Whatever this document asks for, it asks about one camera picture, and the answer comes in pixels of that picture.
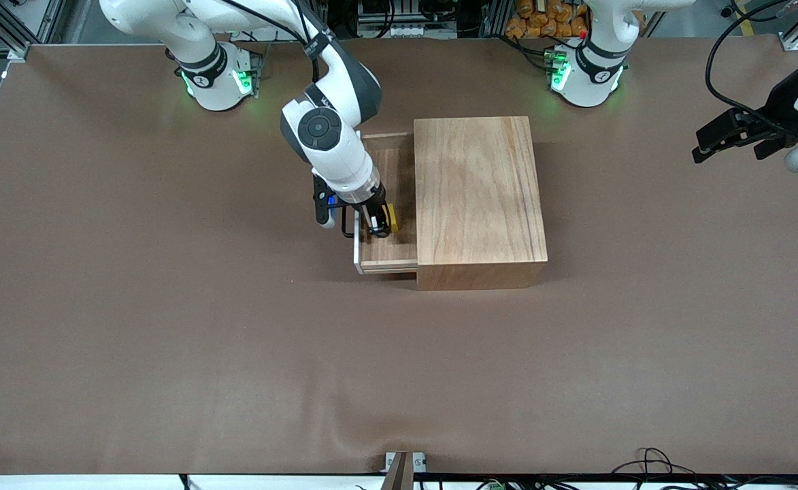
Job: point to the metal table edge bracket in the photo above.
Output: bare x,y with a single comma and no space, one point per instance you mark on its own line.
418,463

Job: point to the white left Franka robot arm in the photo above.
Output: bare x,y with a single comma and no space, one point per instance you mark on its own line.
592,85

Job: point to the orange mesh bag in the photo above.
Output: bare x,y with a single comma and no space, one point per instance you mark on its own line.
541,24

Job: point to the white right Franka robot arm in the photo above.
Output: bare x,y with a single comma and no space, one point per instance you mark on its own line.
344,156

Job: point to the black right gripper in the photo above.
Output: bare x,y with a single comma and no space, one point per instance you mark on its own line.
373,202

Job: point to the wooden drawer cabinet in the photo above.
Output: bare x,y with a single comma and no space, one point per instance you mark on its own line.
487,204

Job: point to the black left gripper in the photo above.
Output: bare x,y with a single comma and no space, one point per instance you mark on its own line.
777,107

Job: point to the brown table mat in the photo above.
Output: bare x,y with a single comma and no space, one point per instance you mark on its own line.
235,395

